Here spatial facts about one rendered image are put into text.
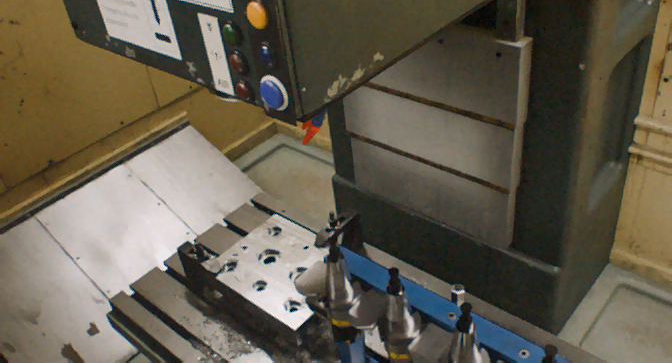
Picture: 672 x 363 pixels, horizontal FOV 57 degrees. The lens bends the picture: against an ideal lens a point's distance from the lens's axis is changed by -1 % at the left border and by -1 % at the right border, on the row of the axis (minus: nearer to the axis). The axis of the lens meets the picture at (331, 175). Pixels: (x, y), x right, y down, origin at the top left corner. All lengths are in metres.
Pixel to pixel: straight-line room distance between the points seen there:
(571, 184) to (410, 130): 0.37
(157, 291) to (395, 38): 1.01
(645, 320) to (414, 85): 0.90
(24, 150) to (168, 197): 0.44
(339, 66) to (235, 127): 1.79
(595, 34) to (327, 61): 0.68
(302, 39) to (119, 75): 1.51
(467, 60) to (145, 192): 1.18
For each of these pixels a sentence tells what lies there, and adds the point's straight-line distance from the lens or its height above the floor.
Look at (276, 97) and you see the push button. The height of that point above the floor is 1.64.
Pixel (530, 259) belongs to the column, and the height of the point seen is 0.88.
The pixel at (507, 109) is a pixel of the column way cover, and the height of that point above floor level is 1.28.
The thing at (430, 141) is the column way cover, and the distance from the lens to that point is 1.43.
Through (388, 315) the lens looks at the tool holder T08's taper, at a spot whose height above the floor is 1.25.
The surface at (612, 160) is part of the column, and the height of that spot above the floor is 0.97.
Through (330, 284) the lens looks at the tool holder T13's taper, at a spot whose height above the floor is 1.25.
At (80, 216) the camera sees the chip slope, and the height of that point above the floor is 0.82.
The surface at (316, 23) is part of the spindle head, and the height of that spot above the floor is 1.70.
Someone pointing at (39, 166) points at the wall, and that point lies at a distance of 2.01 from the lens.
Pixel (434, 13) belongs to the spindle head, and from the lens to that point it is 0.75.
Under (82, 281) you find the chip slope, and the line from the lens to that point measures 1.92.
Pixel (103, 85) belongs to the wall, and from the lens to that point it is 2.04.
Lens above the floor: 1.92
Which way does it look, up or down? 35 degrees down
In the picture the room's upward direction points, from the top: 8 degrees counter-clockwise
